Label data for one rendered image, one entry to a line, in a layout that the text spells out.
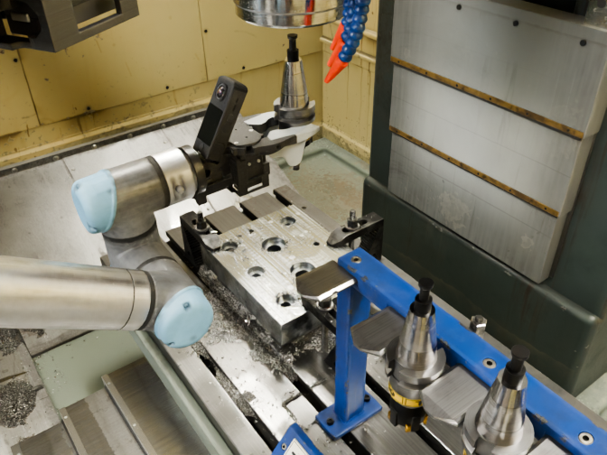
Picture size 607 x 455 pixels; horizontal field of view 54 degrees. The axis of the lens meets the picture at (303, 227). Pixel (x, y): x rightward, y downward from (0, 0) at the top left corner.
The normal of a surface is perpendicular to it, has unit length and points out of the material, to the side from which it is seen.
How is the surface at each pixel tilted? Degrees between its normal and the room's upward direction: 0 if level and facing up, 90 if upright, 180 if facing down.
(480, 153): 90
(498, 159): 90
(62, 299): 69
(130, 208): 90
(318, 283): 0
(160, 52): 90
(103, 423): 7
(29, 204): 24
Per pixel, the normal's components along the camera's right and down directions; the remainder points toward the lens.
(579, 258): -0.81, 0.36
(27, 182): 0.22, -0.55
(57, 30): 0.91, 0.22
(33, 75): 0.58, 0.47
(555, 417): -0.02, -0.81
